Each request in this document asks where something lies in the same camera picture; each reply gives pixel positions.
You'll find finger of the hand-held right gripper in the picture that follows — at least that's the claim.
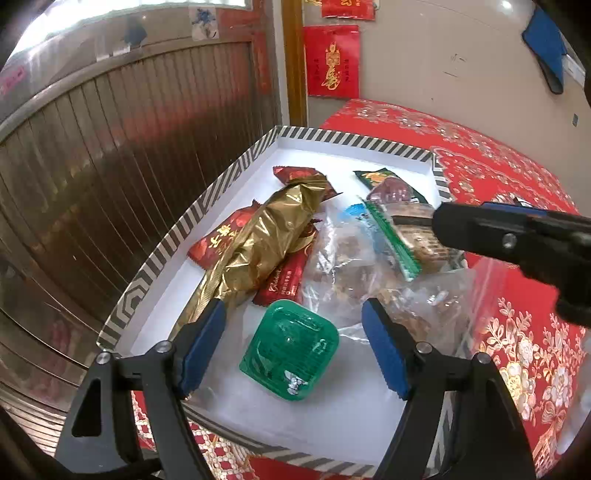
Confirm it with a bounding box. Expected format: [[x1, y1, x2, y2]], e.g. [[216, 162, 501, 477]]
[[481, 201, 581, 219], [431, 202, 561, 283]]

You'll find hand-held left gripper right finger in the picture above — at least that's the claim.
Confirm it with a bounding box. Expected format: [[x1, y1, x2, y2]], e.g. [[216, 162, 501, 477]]
[[361, 299, 539, 480]]

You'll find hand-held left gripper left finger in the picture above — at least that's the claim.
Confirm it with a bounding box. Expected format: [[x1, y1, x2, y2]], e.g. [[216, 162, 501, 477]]
[[54, 300, 228, 480]]

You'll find clear plastic snack bag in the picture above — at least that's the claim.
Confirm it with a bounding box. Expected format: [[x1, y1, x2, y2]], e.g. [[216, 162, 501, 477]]
[[382, 268, 477, 354]]

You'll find green-edged brown biscuit packet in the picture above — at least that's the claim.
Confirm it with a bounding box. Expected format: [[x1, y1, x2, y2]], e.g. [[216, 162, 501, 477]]
[[364, 199, 465, 283]]

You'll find green plastic tub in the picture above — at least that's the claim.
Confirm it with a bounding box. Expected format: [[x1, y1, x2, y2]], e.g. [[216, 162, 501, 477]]
[[239, 300, 341, 402]]

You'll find striped cardboard box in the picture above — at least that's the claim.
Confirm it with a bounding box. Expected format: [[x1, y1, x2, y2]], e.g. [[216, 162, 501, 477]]
[[95, 124, 452, 479]]

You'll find clear bag with blue label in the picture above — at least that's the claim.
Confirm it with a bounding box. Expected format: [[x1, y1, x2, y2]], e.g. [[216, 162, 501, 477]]
[[299, 203, 386, 326]]

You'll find red foil snack packet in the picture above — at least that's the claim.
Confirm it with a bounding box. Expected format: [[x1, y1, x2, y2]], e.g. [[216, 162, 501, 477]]
[[252, 225, 320, 306]]

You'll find red snack packet gold print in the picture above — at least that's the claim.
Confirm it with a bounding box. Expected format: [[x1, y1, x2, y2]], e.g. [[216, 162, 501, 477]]
[[188, 207, 260, 269]]

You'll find long gold foil packet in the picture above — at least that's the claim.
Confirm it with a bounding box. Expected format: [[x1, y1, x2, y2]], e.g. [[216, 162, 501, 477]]
[[170, 182, 325, 340]]

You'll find red printed tablecloth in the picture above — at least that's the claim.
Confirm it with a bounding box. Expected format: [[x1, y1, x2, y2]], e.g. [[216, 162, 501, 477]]
[[129, 98, 591, 480]]

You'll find green dried fruit packet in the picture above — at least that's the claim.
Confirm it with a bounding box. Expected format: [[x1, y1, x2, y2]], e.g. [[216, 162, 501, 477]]
[[353, 168, 426, 206]]

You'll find blue cloth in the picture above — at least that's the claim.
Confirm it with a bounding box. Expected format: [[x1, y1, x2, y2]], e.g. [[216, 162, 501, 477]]
[[522, 6, 567, 95]]

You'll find small red snack packet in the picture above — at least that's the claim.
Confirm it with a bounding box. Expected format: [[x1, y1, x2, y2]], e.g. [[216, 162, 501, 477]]
[[272, 165, 341, 202]]

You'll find red hanging paper decoration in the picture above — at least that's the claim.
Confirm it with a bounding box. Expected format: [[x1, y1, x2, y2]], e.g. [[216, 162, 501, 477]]
[[320, 0, 378, 20]]

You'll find red paper strip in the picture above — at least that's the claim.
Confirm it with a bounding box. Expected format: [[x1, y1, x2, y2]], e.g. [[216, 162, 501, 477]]
[[255, 13, 274, 94]]

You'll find white sticker blue figure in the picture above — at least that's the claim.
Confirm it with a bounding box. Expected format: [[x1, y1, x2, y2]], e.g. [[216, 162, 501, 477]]
[[191, 6, 219, 41]]

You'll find pink sticker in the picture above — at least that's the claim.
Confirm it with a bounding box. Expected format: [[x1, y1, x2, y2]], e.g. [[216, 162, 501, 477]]
[[0, 67, 27, 95]]

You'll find red wall poster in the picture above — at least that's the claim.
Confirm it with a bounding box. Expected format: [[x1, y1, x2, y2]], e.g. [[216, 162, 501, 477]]
[[303, 25, 361, 99]]

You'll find wooden door post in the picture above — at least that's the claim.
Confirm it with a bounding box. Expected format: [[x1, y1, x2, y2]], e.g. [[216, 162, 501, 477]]
[[281, 0, 308, 128]]

